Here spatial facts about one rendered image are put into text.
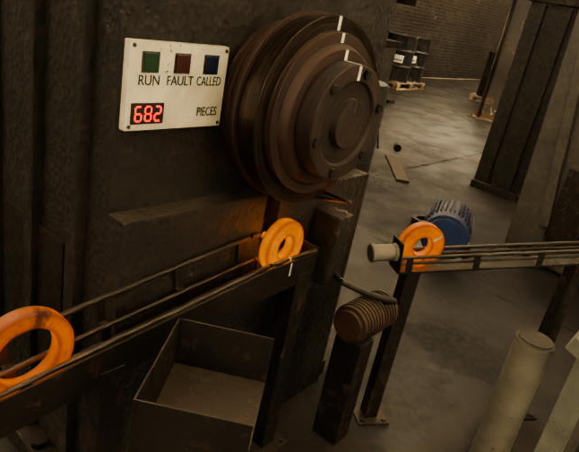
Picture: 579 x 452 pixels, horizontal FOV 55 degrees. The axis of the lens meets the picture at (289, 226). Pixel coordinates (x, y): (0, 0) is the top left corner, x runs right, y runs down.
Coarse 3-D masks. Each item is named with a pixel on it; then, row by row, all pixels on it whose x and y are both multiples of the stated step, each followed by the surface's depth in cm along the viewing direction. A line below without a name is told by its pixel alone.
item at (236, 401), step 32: (192, 320) 117; (160, 352) 105; (192, 352) 119; (224, 352) 119; (256, 352) 118; (160, 384) 111; (192, 384) 116; (224, 384) 118; (256, 384) 119; (160, 416) 93; (192, 416) 93; (224, 416) 110; (256, 416) 111; (128, 448) 97; (160, 448) 96; (192, 448) 95; (224, 448) 94
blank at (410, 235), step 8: (416, 224) 180; (424, 224) 179; (432, 224) 181; (408, 232) 179; (416, 232) 179; (424, 232) 180; (432, 232) 181; (440, 232) 181; (408, 240) 180; (416, 240) 180; (432, 240) 182; (440, 240) 183; (408, 248) 181; (424, 248) 186; (432, 248) 183; (440, 248) 184
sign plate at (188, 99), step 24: (144, 48) 110; (168, 48) 114; (192, 48) 118; (216, 48) 123; (144, 72) 112; (168, 72) 116; (192, 72) 121; (144, 96) 114; (168, 96) 118; (192, 96) 123; (216, 96) 129; (120, 120) 114; (144, 120) 116; (168, 120) 121; (192, 120) 126; (216, 120) 132
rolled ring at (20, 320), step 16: (0, 320) 98; (16, 320) 98; (32, 320) 101; (48, 320) 103; (64, 320) 106; (0, 336) 97; (64, 336) 107; (48, 352) 110; (64, 352) 109; (48, 368) 108; (64, 368) 110; (0, 384) 101
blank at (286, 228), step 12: (276, 228) 150; (288, 228) 152; (300, 228) 157; (264, 240) 149; (276, 240) 150; (288, 240) 158; (300, 240) 159; (264, 252) 149; (276, 252) 152; (288, 252) 158; (264, 264) 151
